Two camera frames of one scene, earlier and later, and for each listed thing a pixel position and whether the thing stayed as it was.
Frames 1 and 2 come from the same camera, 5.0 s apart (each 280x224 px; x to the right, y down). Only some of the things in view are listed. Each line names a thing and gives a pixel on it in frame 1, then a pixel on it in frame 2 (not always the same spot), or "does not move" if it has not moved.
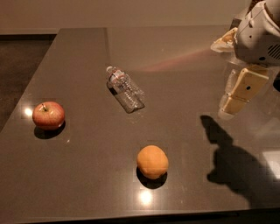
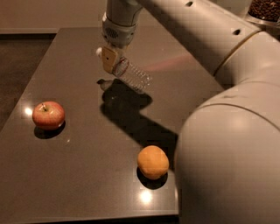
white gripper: (256, 40) → (120, 35)
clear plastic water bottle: (125, 90) → (136, 78)
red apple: (48, 115) does not move
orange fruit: (152, 162) does not move
